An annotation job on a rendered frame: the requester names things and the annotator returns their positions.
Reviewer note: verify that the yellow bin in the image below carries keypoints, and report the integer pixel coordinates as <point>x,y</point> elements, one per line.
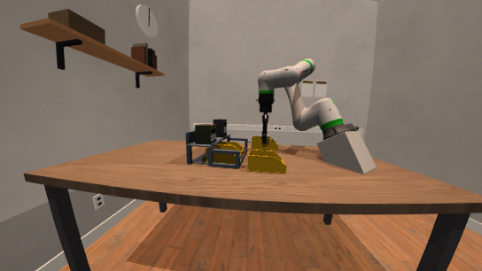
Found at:
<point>265,162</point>
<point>235,144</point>
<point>268,146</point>
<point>223,158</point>

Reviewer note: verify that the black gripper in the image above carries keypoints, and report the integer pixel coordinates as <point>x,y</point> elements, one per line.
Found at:
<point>265,108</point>

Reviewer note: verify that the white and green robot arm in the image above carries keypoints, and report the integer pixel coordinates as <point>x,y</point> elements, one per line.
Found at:
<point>323,113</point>

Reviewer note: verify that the grey metal shelf rack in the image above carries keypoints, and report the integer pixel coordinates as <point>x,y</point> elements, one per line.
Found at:
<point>190,141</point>

